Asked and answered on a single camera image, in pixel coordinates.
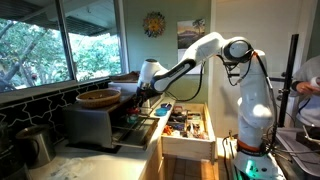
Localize metal pot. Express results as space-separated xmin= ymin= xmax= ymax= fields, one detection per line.
xmin=14 ymin=124 xmax=57 ymax=168

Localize person in grey sweatshirt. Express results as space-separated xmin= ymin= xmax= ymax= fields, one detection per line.
xmin=289 ymin=54 xmax=320 ymax=130

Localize teal plastic bowl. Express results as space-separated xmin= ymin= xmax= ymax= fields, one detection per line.
xmin=154 ymin=107 xmax=170 ymax=117

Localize toaster oven glass door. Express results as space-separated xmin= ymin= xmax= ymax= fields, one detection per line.
xmin=111 ymin=116 xmax=161 ymax=151

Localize woven wicker basket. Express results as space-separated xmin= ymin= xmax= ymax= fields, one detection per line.
xmin=75 ymin=87 xmax=122 ymax=110

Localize wooden lower cabinet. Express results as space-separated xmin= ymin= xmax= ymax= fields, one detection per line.
xmin=137 ymin=132 xmax=165 ymax=180

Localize white object in hand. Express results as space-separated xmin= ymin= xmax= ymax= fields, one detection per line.
xmin=309 ymin=75 xmax=320 ymax=90

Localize grey side table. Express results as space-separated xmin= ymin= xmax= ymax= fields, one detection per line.
xmin=274 ymin=126 xmax=320 ymax=178

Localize sun wall decoration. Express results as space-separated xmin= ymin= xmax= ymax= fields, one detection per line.
xmin=142 ymin=11 xmax=167 ymax=39

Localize black box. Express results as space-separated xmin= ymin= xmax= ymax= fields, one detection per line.
xmin=295 ymin=131 xmax=320 ymax=152

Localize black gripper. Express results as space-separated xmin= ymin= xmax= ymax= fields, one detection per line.
xmin=132 ymin=86 xmax=153 ymax=111

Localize green Scotch tape dispenser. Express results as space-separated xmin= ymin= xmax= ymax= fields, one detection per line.
xmin=126 ymin=114 xmax=140 ymax=125

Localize open wooden drawer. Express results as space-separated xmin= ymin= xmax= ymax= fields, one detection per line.
xmin=160 ymin=102 xmax=218 ymax=165

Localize light wooden serving tray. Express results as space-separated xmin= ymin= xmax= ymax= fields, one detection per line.
xmin=108 ymin=70 xmax=141 ymax=84

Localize landscape wall calendar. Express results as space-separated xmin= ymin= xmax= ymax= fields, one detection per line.
xmin=176 ymin=18 xmax=207 ymax=75

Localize large kitchen window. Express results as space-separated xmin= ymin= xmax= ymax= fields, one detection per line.
xmin=0 ymin=0 xmax=130 ymax=98

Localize person's hand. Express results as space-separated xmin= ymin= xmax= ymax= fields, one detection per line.
xmin=295 ymin=81 xmax=320 ymax=97

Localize black floor cables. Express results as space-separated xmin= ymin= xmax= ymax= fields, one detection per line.
xmin=221 ymin=134 xmax=236 ymax=180

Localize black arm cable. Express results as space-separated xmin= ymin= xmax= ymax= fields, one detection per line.
xmin=165 ymin=60 xmax=205 ymax=103

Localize black vertical pole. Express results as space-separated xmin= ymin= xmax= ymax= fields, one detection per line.
xmin=277 ymin=33 xmax=300 ymax=128

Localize dark blue bowl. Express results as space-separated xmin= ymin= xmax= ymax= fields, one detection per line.
xmin=160 ymin=102 xmax=173 ymax=111

